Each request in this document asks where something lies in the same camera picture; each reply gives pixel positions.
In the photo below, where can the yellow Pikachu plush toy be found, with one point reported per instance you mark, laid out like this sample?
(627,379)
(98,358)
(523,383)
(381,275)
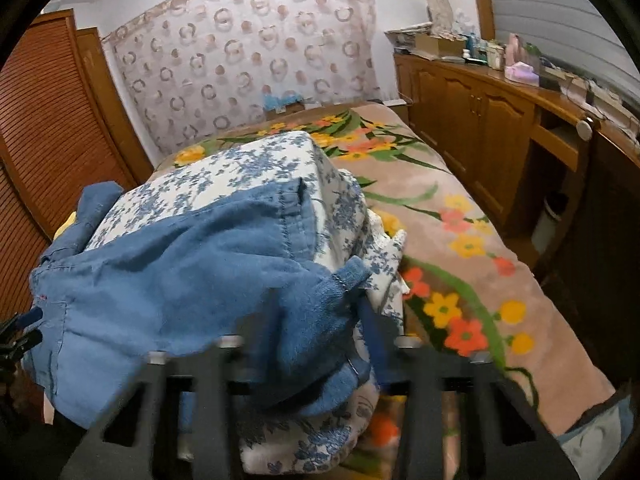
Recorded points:
(68,222)

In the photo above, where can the brown louvered wooden wardrobe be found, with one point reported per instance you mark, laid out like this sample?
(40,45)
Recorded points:
(63,127)

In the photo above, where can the floral fleece bed blanket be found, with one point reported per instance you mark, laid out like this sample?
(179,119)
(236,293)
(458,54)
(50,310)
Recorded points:
(467,291)

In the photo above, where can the blue denim jeans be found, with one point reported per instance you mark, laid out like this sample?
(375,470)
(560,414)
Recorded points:
(179,285)

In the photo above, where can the pink tissue pack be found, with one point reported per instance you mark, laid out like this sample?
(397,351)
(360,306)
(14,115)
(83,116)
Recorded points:
(522,73)

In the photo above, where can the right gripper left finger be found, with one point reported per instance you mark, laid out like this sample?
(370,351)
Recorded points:
(175,419)

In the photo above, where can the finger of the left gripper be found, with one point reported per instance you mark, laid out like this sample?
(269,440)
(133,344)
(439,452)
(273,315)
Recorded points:
(18,336)

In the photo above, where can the cardboard box on cabinet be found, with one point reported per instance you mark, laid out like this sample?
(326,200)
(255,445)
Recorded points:
(439,46)

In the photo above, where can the blue floral white quilt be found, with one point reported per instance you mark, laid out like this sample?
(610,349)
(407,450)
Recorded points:
(339,224)

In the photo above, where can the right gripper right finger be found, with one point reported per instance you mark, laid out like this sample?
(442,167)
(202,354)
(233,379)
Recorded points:
(501,435)

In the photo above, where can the wooden sideboard cabinet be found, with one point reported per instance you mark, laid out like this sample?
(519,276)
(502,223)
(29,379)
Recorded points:
(524,153)

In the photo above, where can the grey window roller blind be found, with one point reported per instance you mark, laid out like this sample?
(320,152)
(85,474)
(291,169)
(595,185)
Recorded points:
(573,32)

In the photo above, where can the pink bottle on cabinet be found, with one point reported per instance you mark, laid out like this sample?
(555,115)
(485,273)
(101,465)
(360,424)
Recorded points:
(514,51)

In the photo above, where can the circle patterned sheer curtain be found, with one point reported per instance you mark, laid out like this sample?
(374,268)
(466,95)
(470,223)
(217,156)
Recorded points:
(195,68)

